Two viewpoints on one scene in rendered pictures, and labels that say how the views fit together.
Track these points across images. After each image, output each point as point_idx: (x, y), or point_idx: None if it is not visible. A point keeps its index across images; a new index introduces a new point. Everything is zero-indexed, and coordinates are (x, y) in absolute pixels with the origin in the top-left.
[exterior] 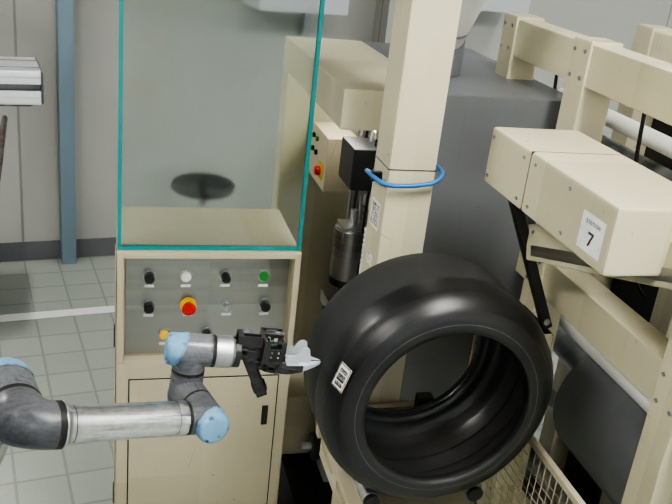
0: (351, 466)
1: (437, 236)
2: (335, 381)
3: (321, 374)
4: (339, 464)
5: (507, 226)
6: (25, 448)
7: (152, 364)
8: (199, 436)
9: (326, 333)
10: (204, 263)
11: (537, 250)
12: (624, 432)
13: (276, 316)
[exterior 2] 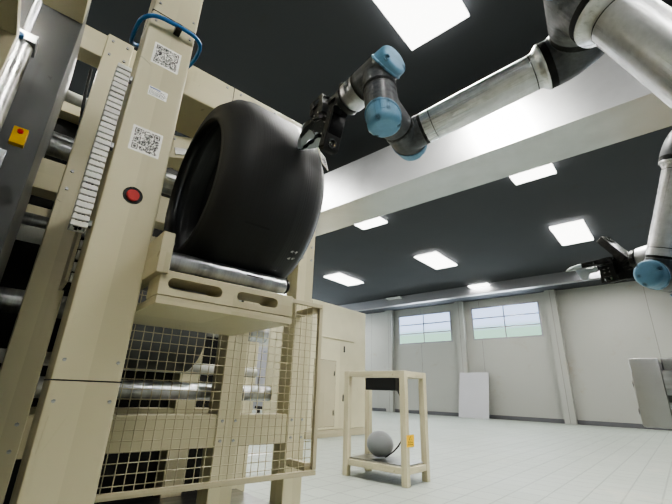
0: (310, 239)
1: (51, 115)
2: (323, 162)
3: (309, 157)
4: (306, 239)
5: (47, 140)
6: (587, 68)
7: None
8: (426, 147)
9: (286, 129)
10: None
11: (184, 151)
12: None
13: None
